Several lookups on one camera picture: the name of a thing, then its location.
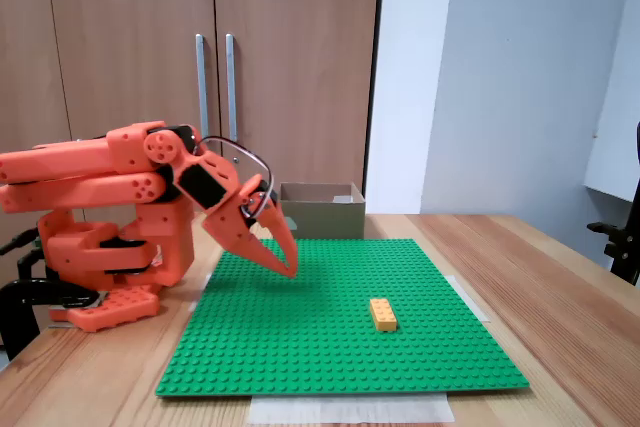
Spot open cardboard box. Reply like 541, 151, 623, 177
278, 181, 368, 241

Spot green lego baseplate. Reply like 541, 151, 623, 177
154, 238, 531, 399

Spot yellow lego block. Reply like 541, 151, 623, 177
368, 297, 401, 334

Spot translucent masking tape strip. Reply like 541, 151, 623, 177
451, 274, 493, 324
187, 271, 215, 314
248, 393, 457, 426

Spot brown wooden cabinet door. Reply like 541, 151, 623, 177
0, 0, 72, 281
46, 0, 221, 228
212, 0, 384, 217

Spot black table clamp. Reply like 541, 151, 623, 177
0, 276, 104, 362

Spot arm servo cable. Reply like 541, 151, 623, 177
191, 135, 276, 221

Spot silver cabinet door handle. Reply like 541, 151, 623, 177
194, 33, 211, 146
224, 33, 240, 145

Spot black cable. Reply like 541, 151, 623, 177
16, 246, 51, 282
0, 228, 41, 256

